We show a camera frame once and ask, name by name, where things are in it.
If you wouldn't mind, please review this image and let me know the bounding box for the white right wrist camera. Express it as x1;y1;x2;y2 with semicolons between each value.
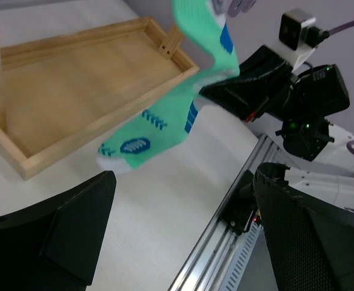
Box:
269;8;330;71

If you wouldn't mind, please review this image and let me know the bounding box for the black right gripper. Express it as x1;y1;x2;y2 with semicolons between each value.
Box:
199;45;350;161

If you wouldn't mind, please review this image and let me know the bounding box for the grey slotted cable duct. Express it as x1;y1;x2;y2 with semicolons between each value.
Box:
218;222;262;291

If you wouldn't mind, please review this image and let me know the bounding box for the wooden hanging rack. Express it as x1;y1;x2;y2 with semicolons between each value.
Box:
0;17;198;179

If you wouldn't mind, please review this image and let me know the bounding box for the mint green sport sock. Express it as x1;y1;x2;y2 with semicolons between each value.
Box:
96;1;239;173

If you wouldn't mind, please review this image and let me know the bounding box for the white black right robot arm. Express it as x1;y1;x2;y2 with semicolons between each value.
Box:
199;46;354;212

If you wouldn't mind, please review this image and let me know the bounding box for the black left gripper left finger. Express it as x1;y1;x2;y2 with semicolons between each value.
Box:
0;171;116;290

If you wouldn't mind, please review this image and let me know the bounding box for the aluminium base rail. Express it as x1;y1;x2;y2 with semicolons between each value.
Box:
169;134;286;290

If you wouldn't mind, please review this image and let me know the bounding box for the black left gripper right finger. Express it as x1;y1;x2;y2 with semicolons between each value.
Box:
253;162;354;290

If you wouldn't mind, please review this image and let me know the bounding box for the purple round clip hanger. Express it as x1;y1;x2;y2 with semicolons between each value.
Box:
212;0;256;18

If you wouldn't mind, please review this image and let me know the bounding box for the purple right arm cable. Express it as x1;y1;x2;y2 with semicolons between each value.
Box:
325;15;354;37

